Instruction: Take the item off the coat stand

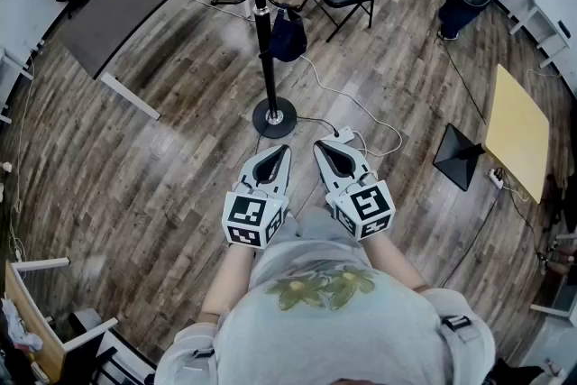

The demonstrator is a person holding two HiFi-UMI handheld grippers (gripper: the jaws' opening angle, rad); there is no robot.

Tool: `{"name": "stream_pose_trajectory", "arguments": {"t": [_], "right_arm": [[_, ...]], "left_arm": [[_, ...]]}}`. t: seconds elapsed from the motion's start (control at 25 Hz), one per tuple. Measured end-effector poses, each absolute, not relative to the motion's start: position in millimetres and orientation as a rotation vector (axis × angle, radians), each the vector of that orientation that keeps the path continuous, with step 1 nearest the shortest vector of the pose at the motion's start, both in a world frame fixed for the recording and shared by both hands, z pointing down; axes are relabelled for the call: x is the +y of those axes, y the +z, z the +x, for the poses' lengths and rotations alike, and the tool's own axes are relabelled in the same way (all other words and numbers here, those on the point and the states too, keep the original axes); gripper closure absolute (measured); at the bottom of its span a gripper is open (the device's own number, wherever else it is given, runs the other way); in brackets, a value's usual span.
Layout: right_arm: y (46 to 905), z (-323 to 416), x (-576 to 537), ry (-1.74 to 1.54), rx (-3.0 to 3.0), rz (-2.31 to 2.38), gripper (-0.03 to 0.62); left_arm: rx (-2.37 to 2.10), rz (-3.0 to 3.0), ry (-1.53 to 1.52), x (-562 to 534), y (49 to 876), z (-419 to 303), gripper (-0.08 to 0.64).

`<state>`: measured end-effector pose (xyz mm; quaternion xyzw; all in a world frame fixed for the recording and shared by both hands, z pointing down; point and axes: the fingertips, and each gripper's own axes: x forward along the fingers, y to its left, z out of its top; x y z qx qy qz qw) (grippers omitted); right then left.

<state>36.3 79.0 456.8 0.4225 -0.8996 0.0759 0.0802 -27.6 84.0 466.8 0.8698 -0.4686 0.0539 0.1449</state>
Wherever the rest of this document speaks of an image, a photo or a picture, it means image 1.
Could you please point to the black coat stand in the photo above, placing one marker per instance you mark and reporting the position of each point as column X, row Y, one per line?
column 263, row 36

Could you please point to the white side table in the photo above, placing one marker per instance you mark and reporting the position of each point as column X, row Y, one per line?
column 536, row 20

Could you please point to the dark table with white legs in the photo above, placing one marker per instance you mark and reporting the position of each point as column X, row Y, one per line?
column 135, row 0

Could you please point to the white power strip with plugs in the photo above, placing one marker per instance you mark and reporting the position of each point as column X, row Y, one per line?
column 496, row 178

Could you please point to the black square table base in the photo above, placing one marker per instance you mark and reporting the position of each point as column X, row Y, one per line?
column 457, row 153

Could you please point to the person's right forearm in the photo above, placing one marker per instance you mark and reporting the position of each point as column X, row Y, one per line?
column 392, row 257

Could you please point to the person's left forearm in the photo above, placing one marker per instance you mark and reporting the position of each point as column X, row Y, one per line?
column 227, row 284

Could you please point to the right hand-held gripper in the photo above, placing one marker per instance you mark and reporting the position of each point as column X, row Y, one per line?
column 367, row 207

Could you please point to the crumpled white cloth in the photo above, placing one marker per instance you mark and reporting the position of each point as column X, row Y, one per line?
column 18, row 324

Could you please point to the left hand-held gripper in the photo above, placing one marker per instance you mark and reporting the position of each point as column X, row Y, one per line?
column 245, row 216

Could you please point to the yellow square table top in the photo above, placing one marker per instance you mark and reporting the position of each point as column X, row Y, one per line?
column 518, row 135

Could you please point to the person's grey floral shirt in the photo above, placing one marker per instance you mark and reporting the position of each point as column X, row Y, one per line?
column 324, row 329

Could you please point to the wooden desk with white frame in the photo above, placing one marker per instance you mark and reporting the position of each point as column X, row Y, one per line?
column 40, row 329

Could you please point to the dark blue bag item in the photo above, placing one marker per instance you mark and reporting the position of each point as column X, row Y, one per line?
column 288, row 38

